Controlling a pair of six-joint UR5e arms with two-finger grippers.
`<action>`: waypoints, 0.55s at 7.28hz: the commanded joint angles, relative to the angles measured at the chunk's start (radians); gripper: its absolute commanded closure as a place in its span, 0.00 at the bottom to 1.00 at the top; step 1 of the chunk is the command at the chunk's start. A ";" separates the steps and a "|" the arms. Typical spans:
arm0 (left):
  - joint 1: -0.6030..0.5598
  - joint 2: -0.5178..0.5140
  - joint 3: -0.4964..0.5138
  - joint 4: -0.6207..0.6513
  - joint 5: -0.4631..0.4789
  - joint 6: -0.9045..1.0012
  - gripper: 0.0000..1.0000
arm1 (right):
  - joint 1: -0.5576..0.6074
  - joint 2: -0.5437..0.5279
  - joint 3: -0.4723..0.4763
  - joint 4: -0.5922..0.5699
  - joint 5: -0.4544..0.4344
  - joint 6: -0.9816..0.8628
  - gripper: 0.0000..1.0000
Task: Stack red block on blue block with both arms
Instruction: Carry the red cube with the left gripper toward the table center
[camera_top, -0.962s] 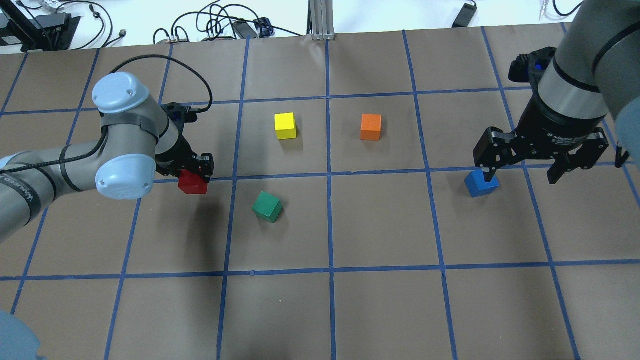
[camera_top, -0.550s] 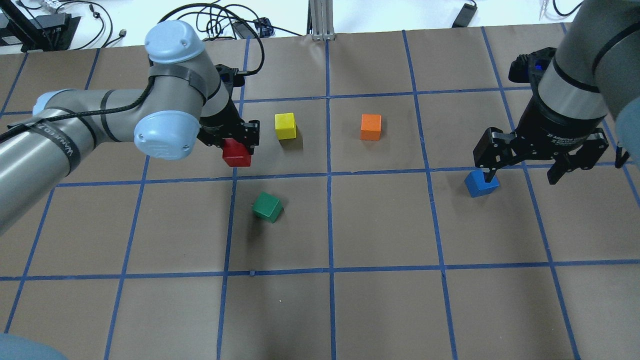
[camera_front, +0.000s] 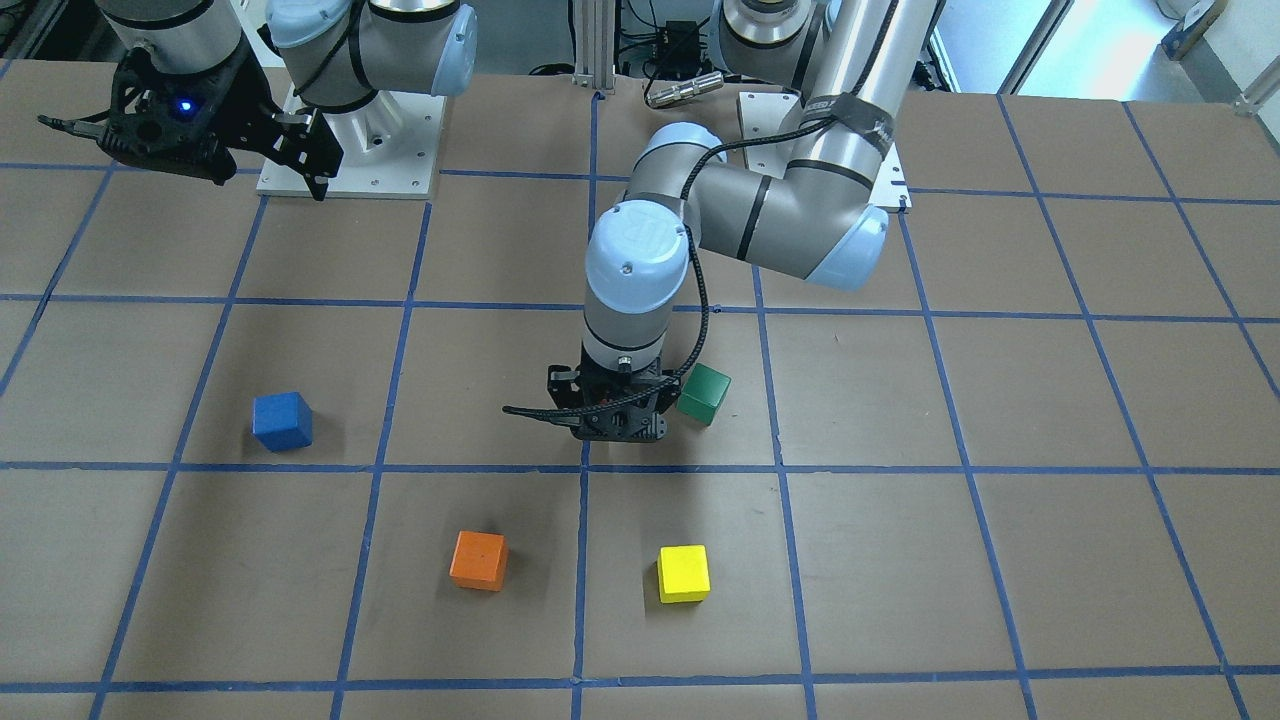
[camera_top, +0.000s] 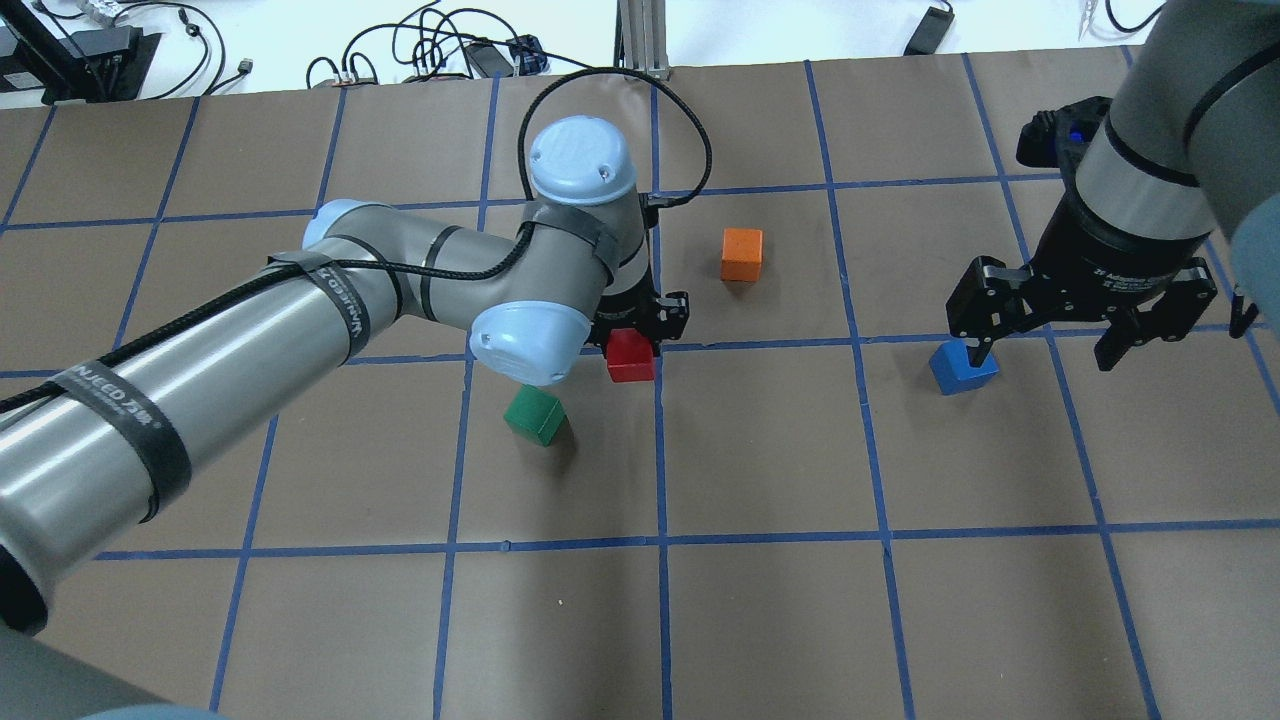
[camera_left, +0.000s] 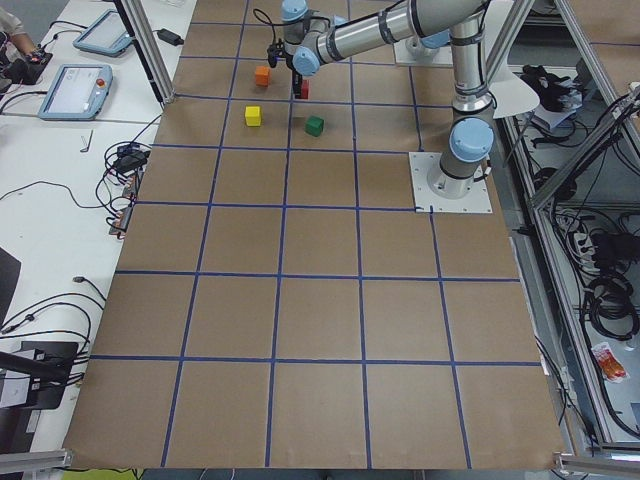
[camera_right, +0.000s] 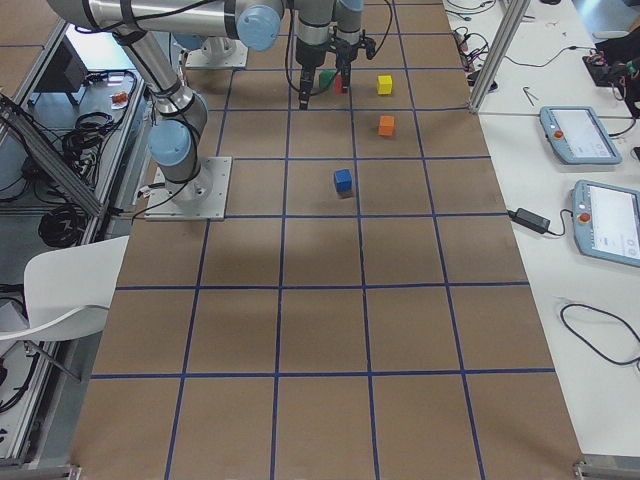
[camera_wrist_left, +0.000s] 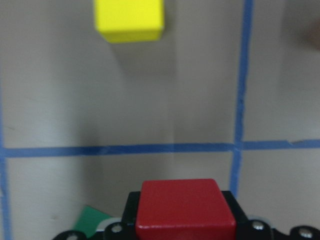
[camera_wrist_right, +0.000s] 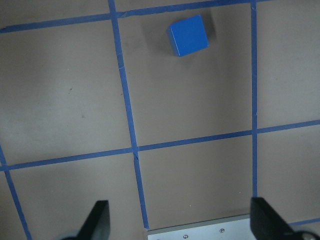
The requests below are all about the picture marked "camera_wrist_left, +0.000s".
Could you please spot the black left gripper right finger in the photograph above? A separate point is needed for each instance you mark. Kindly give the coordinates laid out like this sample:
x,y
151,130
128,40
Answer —
x,y
256,229

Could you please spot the brown paper table cover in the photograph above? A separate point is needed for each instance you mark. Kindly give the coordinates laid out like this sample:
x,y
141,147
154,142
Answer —
x,y
230,92

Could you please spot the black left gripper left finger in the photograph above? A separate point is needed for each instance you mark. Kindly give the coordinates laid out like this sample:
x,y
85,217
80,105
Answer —
x,y
115,228

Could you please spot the green wooden block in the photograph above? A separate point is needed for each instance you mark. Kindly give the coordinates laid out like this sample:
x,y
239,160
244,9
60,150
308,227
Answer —
x,y
88,220

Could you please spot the red wooden block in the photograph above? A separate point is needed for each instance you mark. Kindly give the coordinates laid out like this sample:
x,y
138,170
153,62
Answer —
x,y
183,209

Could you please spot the yellow wooden block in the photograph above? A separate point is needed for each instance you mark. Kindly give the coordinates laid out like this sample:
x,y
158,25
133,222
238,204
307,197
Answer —
x,y
129,21

